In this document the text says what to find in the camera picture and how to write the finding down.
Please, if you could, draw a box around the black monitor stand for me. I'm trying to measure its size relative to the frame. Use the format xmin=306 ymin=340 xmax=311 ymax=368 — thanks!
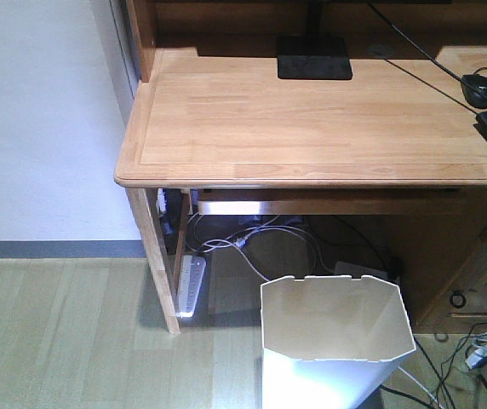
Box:
xmin=276 ymin=1 xmax=352 ymax=81

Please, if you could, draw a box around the white power strip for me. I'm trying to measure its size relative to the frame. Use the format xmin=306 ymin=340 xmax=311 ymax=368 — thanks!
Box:
xmin=176 ymin=255 xmax=206 ymax=318

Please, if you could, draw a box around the black cable on desk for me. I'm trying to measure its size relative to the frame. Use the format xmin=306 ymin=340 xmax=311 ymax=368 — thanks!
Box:
xmin=366 ymin=0 xmax=487 ymax=123

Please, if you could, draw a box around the black computer mouse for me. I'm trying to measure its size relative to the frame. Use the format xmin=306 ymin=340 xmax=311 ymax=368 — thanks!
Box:
xmin=461 ymin=74 xmax=487 ymax=109

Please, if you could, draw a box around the wooden desk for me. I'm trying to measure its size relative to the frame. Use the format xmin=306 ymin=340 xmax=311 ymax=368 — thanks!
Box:
xmin=115 ymin=1 xmax=487 ymax=333

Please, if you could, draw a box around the white cable under desk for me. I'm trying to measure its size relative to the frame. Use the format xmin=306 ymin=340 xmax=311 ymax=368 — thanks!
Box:
xmin=186 ymin=212 xmax=325 ymax=282

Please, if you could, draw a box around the white plastic trash bin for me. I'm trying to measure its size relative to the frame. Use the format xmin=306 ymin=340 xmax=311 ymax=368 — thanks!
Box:
xmin=261 ymin=275 xmax=416 ymax=408

